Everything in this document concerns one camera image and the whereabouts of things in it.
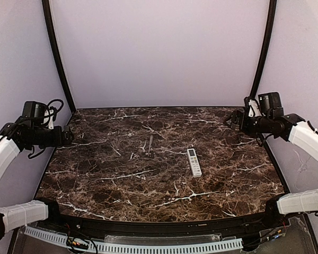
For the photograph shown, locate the white remote control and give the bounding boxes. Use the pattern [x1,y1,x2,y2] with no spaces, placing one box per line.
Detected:
[187,148,202,178]

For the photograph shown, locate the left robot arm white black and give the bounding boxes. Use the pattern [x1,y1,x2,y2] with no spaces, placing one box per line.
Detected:
[0,99,74,241]

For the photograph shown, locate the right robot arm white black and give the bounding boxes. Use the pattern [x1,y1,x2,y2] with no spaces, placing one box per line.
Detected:
[224,92,318,227]

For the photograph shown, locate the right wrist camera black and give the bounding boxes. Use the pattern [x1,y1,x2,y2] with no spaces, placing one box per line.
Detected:
[244,96,261,117]

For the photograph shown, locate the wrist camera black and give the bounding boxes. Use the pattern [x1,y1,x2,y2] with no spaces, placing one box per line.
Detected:
[244,96,261,117]
[42,99,64,130]

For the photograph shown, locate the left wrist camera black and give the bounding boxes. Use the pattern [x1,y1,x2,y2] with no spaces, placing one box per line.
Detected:
[42,99,64,130]

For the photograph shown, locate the black front rail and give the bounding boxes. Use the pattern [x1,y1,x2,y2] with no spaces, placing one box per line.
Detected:
[37,213,282,239]

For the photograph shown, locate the left white slotted cable duct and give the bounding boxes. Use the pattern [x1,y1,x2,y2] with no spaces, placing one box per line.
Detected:
[24,226,67,247]

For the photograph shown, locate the white slotted cable duct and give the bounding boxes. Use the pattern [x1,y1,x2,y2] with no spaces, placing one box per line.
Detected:
[24,226,67,247]
[94,239,243,254]

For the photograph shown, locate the small circuit board with wires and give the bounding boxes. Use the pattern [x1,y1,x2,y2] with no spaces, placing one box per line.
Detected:
[66,237,90,251]

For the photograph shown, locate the centre white slotted cable duct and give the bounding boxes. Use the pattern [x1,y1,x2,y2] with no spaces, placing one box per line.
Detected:
[94,239,243,254]

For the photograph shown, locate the right black frame post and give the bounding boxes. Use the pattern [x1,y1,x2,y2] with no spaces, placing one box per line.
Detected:
[250,0,277,97]

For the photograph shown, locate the black frame post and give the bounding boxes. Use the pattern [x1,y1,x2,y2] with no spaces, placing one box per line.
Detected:
[41,0,76,114]
[250,0,277,97]

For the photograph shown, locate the right circuit board with wires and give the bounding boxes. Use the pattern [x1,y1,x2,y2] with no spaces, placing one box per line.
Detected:
[260,228,287,242]

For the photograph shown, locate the left black frame post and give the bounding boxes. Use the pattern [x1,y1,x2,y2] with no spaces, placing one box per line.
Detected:
[41,0,76,114]

